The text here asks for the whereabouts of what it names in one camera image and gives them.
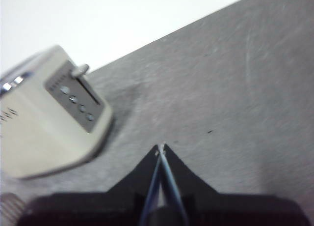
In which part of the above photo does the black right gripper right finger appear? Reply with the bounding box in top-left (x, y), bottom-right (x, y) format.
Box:
top-left (162, 143), bottom-right (308, 226)

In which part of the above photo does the grey toaster lever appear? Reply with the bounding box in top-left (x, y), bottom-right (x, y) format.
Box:
top-left (71, 63), bottom-right (90, 77)

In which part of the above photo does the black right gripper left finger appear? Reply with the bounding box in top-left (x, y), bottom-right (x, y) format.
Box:
top-left (18, 144), bottom-right (162, 226)

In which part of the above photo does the cream two-slot toaster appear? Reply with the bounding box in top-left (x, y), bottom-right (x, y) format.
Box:
top-left (0, 44), bottom-right (113, 179)

